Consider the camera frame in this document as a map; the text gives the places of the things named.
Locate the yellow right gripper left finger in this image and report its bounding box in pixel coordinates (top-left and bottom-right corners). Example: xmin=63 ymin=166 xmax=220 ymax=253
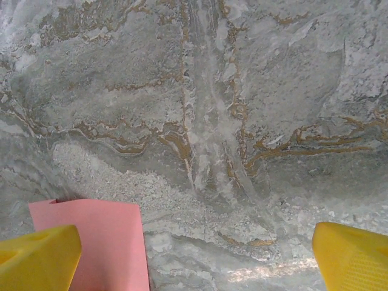
xmin=0 ymin=224 xmax=82 ymax=291

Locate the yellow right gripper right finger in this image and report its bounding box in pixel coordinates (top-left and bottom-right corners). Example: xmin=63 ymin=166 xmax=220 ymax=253
xmin=312 ymin=221 xmax=388 ymax=291

